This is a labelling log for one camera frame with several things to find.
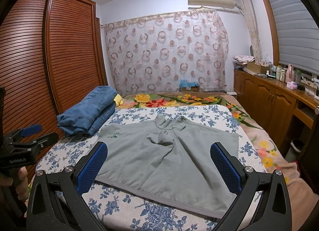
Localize folded floral cloth stack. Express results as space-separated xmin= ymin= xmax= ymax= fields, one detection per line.
xmin=233 ymin=55 xmax=255 ymax=65

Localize pink bottle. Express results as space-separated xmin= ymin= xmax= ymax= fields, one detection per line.
xmin=286 ymin=64 xmax=295 ymax=83

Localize circle patterned sheer curtain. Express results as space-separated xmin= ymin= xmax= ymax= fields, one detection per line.
xmin=103 ymin=10 xmax=229 ymax=95

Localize left hand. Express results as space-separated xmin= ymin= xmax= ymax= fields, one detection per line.
xmin=1 ymin=167 xmax=29 ymax=202

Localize box with blue cloth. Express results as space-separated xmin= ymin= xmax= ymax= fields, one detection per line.
xmin=179 ymin=79 xmax=200 ymax=92

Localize grey window roller blind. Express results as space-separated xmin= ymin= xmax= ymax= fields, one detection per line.
xmin=269 ymin=0 xmax=319 ymax=75

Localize brown louvered wooden wardrobe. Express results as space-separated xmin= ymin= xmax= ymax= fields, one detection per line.
xmin=0 ymin=0 xmax=108 ymax=184

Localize grey-green pants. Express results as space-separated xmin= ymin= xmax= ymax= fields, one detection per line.
xmin=96 ymin=115 xmax=239 ymax=219

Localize yellow plush toy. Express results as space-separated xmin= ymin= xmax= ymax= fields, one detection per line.
xmin=114 ymin=94 xmax=124 ymax=107

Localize cardboard box on sideboard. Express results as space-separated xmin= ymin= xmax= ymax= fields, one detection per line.
xmin=247 ymin=62 xmax=269 ymax=74

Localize colourful flower blanket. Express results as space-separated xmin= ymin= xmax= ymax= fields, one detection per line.
xmin=118 ymin=91 xmax=318 ymax=230

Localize long wooden sideboard cabinet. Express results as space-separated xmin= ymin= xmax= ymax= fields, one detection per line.
xmin=234 ymin=70 xmax=318 ymax=154

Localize folded blue denim jeans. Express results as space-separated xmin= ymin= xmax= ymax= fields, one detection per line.
xmin=57 ymin=86 xmax=117 ymax=137

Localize beige tied side curtain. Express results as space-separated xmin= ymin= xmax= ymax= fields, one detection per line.
xmin=239 ymin=0 xmax=262 ymax=60

